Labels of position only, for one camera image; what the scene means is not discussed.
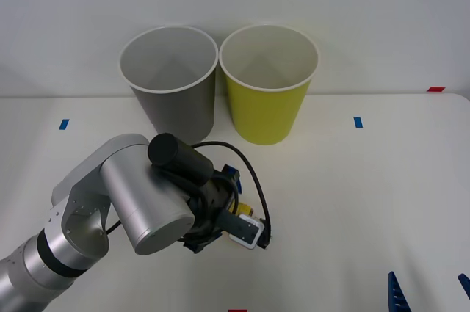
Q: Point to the grey plastic waste bin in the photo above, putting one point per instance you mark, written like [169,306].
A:
[183,114]

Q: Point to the yellow-green plastic waste bin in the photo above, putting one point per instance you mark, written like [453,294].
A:
[264,114]

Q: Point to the yellow bottle with black cap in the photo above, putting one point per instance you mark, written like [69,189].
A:
[244,210]

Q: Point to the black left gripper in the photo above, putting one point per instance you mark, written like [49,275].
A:
[214,202]

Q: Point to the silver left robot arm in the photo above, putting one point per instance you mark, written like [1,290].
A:
[121,187]

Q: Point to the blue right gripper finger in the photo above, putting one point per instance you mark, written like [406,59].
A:
[396,295]
[465,282]

